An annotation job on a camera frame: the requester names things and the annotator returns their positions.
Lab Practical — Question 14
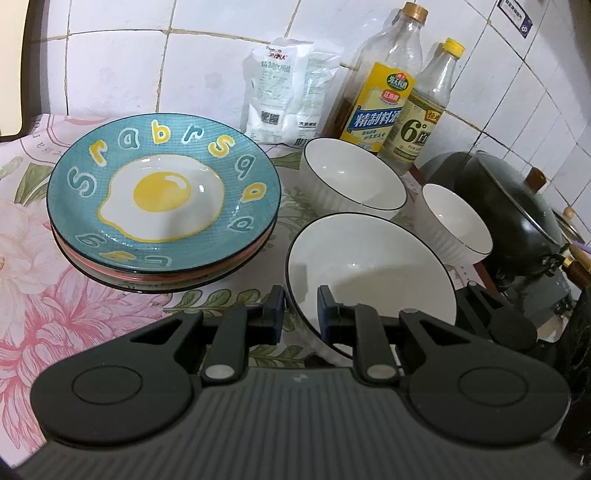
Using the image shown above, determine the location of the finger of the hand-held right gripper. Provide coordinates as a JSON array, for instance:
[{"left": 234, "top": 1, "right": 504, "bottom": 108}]
[{"left": 462, "top": 281, "right": 525, "bottom": 344}]

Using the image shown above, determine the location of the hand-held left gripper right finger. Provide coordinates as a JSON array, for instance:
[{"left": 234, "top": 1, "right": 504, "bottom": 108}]
[{"left": 318, "top": 285, "right": 463, "bottom": 384}]

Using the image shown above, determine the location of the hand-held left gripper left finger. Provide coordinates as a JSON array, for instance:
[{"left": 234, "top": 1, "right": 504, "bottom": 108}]
[{"left": 129, "top": 284, "right": 284, "bottom": 384}]

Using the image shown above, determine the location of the white ribbed bowl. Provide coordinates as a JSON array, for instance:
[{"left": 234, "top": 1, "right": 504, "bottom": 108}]
[
  {"left": 285, "top": 213, "right": 458, "bottom": 361},
  {"left": 418, "top": 183, "right": 494, "bottom": 267},
  {"left": 299, "top": 137, "right": 408, "bottom": 223}
]

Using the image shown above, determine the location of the white sun print plate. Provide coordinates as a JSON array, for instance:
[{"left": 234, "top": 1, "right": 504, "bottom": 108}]
[{"left": 78, "top": 258, "right": 259, "bottom": 294}]

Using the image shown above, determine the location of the blue fried egg plate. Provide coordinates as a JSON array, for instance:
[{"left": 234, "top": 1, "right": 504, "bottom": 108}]
[{"left": 46, "top": 113, "right": 281, "bottom": 274}]

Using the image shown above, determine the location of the pink bear print plate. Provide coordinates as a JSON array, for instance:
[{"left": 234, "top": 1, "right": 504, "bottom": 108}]
[{"left": 52, "top": 226, "right": 276, "bottom": 286}]

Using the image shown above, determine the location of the black gas stove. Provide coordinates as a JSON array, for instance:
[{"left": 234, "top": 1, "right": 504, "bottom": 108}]
[{"left": 499, "top": 258, "right": 591, "bottom": 352}]

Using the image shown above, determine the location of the black cooking pot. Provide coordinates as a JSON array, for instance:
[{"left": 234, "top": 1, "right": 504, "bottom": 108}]
[{"left": 455, "top": 154, "right": 591, "bottom": 296}]

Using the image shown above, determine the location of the glass pot lid wooden knob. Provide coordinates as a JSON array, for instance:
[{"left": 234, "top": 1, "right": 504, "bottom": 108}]
[{"left": 475, "top": 151, "right": 569, "bottom": 250}]

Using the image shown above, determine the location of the yellow cap vinegar bottle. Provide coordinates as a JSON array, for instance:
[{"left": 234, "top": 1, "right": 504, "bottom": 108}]
[{"left": 379, "top": 38, "right": 466, "bottom": 174}]

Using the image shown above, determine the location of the floral tablecloth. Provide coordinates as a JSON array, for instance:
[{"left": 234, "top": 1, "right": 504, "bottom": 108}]
[{"left": 0, "top": 111, "right": 465, "bottom": 370}]

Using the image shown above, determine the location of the yellow label cooking wine bottle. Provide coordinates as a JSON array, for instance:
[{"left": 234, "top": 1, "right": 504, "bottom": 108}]
[{"left": 335, "top": 1, "right": 424, "bottom": 144}]

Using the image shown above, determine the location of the white seasoning packet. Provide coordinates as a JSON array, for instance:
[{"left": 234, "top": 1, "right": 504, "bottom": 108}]
[
  {"left": 244, "top": 37, "right": 315, "bottom": 142},
  {"left": 286, "top": 48, "right": 343, "bottom": 149}
]

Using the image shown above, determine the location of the cream cutting board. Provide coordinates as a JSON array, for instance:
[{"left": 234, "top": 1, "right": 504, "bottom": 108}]
[{"left": 0, "top": 0, "right": 70, "bottom": 138}]

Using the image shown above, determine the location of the blue wall sticker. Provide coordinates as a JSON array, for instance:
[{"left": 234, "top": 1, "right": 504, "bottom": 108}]
[{"left": 498, "top": 0, "right": 536, "bottom": 38}]

